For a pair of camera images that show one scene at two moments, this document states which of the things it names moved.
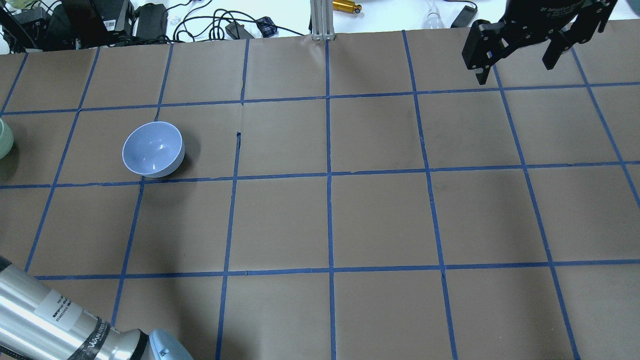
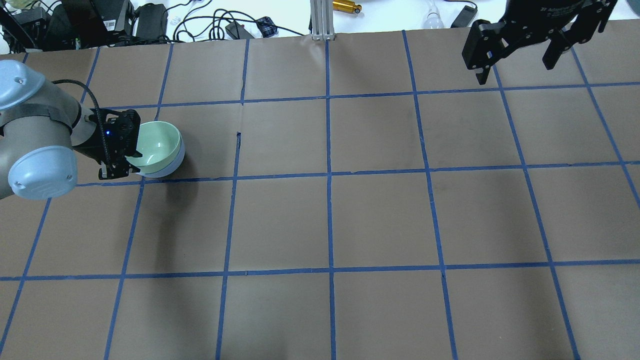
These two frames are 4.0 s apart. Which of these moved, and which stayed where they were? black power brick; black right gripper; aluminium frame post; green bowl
Moved: green bowl
Stayed: black right gripper; black power brick; aluminium frame post
